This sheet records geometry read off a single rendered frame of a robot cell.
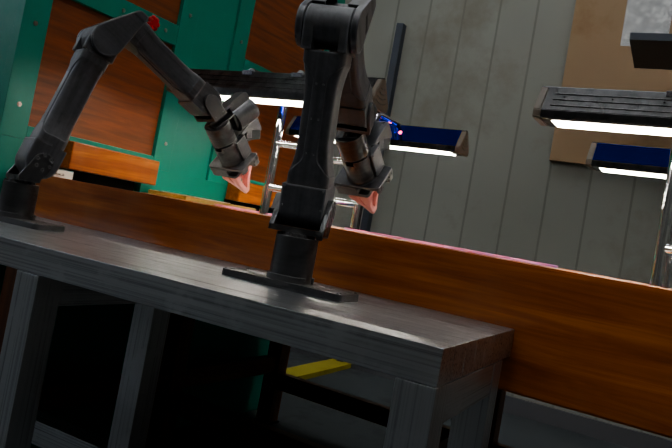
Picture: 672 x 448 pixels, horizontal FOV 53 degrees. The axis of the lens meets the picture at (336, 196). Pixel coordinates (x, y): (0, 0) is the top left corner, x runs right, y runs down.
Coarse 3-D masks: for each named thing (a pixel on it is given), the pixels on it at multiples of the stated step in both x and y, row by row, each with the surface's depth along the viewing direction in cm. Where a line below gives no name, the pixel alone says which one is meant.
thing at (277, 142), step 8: (248, 72) 169; (304, 72) 163; (280, 112) 183; (280, 120) 183; (280, 128) 183; (280, 136) 183; (272, 144) 183; (280, 144) 182; (288, 144) 181; (296, 144) 180; (272, 152) 183; (272, 160) 183; (272, 168) 183; (272, 176) 183; (264, 184) 183; (272, 184) 182; (264, 192) 183; (264, 200) 182; (264, 208) 182
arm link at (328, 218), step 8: (280, 192) 102; (272, 208) 100; (328, 208) 99; (272, 216) 99; (328, 216) 98; (272, 224) 98; (280, 224) 100; (328, 224) 99; (296, 232) 97; (304, 232) 97; (312, 232) 97; (320, 232) 97; (328, 232) 100; (320, 240) 99
